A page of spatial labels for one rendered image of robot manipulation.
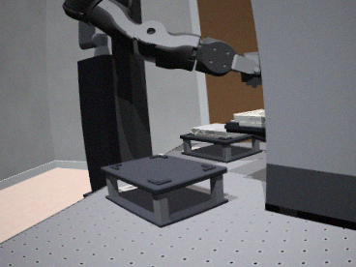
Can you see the white label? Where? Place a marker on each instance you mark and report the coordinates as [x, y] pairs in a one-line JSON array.
[[130, 187]]

